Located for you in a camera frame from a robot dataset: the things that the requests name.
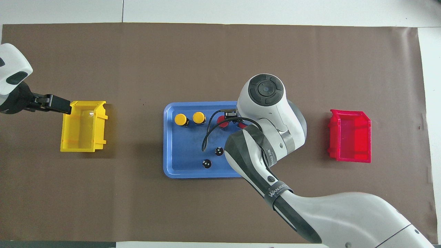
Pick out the brown paper table mat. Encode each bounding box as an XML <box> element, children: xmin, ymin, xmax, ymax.
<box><xmin>0</xmin><ymin>22</ymin><xmax>439</xmax><ymax>244</ymax></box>

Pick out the red plastic bin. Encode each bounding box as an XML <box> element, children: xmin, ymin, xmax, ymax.
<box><xmin>327</xmin><ymin>109</ymin><xmax>372</xmax><ymax>164</ymax></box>

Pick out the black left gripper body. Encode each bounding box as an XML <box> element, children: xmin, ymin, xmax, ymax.
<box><xmin>0</xmin><ymin>82</ymin><xmax>47</xmax><ymax>115</ymax></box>

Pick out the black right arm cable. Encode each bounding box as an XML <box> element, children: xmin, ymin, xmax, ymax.
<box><xmin>202</xmin><ymin>110</ymin><xmax>262</xmax><ymax>152</ymax></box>

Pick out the yellow plastic bin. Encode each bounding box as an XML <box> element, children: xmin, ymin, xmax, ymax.
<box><xmin>60</xmin><ymin>100</ymin><xmax>109</xmax><ymax>153</ymax></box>

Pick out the blue plastic tray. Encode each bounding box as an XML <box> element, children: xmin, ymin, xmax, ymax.
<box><xmin>163</xmin><ymin>101</ymin><xmax>250</xmax><ymax>179</ymax></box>

